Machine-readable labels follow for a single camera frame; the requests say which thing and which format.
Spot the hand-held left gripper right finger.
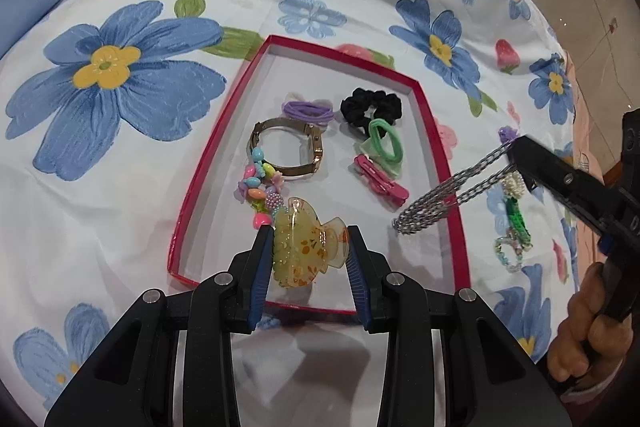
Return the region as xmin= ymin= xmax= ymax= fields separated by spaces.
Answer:
xmin=347 ymin=224 xmax=571 ymax=427

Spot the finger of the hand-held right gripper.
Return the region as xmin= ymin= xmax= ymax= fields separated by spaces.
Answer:
xmin=507 ymin=136 xmax=626 ymax=238

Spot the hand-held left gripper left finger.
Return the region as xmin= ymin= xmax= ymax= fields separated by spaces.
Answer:
xmin=44 ymin=224 xmax=275 ymax=427

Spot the yellow translucent hair claw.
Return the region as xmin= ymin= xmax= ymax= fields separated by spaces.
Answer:
xmin=271 ymin=197 xmax=350 ymax=290

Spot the red shallow box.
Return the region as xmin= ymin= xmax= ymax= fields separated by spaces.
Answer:
xmin=167 ymin=34 xmax=473 ymax=315

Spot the colourful candy bead bracelet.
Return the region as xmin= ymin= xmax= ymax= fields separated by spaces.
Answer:
xmin=232 ymin=147 xmax=291 ymax=230

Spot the pink hair clip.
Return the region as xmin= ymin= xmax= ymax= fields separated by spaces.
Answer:
xmin=352 ymin=154 xmax=408 ymax=210

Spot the silver chain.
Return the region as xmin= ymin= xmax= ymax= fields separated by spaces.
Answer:
xmin=390 ymin=139 xmax=518 ymax=238

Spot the mint green hair tie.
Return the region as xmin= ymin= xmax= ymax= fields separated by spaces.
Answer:
xmin=357 ymin=118 xmax=405 ymax=180

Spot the gold mesh band wristwatch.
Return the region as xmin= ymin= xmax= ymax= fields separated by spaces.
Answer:
xmin=246 ymin=117 xmax=325 ymax=180

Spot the black scrunchie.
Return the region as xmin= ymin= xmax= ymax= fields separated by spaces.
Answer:
xmin=340 ymin=88 xmax=403 ymax=130

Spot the purple hair tie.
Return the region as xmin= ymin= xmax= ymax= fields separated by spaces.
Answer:
xmin=281 ymin=92 xmax=335 ymax=128

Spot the person's right hand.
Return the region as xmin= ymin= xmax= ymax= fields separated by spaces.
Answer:
xmin=547 ymin=263 xmax=640 ymax=383

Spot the pink printed blanket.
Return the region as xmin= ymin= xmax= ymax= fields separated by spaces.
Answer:
xmin=565 ymin=52 xmax=626 ymax=188

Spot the blue floral bed sheet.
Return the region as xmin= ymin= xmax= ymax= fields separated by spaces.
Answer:
xmin=0 ymin=0 xmax=581 ymax=427

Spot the white pearl bracelet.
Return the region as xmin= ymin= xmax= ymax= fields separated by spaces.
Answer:
xmin=500 ymin=172 xmax=533 ymax=200

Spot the green braided bracelet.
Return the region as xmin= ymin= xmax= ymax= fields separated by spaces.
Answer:
xmin=502 ymin=194 xmax=533 ymax=250

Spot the pastel glass bead bracelet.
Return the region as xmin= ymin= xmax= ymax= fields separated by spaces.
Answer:
xmin=492 ymin=232 xmax=526 ymax=275

